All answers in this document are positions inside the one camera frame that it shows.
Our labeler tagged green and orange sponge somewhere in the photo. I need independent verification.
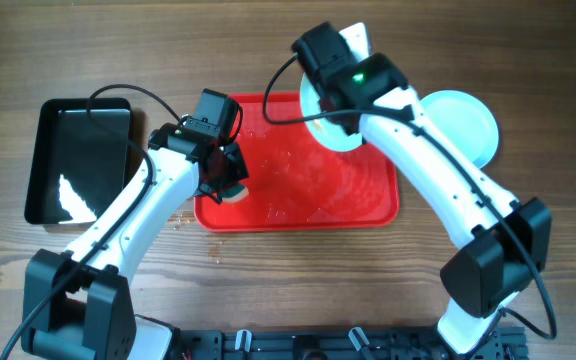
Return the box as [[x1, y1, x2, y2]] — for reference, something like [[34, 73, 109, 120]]
[[219, 182, 249, 203]]

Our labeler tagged light blue plate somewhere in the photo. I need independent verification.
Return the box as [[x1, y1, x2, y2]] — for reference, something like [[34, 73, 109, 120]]
[[421, 90, 500, 168], [299, 75, 363, 152]]

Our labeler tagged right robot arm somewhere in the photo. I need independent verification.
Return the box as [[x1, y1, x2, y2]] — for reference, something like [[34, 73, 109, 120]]
[[301, 53, 557, 355]]

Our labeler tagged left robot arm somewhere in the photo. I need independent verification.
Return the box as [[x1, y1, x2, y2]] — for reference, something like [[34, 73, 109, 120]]
[[13, 124, 248, 360]]

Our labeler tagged red plastic serving tray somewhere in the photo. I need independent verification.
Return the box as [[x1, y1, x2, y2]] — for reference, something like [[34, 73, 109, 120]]
[[194, 93, 400, 232]]

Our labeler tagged black rectangular water tray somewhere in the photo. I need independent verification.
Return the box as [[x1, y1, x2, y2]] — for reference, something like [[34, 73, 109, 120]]
[[24, 98, 132, 225]]

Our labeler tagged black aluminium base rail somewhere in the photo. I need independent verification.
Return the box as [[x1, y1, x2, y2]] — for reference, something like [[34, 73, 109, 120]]
[[166, 327, 529, 360]]

